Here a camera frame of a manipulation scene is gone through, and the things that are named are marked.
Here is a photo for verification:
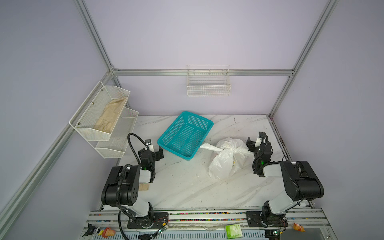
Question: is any orange toy right rail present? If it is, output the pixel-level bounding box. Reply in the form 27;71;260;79
293;223;306;232

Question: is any upper white mesh shelf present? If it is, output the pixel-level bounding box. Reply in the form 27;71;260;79
69;82;130;142

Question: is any beige glove on table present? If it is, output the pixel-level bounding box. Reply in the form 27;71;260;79
139;184;150;191

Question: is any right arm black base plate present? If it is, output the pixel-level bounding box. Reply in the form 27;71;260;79
246;211;288;228

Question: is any white wire wall basket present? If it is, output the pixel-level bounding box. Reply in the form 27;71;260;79
187;65;232;97

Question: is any beige glove in shelf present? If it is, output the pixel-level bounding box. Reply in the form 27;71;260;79
94;97;128;134

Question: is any orange toy rail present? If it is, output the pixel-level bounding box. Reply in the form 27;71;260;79
293;223;306;232
100;227;116;238

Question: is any white plastic bag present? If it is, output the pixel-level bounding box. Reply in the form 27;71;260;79
200;138;255;180

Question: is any teal plastic basket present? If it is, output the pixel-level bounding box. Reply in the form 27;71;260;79
157;111;214;161

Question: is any orange toy left rail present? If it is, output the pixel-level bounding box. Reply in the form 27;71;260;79
100;227;116;238

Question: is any black small object left rail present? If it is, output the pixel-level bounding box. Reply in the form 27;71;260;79
83;224;96;237

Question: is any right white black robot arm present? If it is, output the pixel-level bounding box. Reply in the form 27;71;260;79
246;132;324;228

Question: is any white mesh shelf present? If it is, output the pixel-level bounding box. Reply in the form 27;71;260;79
69;82;130;142
95;108;139;159

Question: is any aluminium mounting rail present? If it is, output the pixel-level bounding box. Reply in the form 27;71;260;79
85;206;331;232

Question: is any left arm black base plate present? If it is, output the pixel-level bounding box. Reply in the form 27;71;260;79
127;212;169;229

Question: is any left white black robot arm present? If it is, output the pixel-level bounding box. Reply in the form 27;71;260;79
101;140;164;219

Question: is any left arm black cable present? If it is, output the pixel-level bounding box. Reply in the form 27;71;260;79
115;132;149;240

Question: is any lower white mesh shelf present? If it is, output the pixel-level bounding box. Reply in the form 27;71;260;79
95;108;139;159

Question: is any green small box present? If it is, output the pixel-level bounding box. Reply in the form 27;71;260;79
225;224;243;240

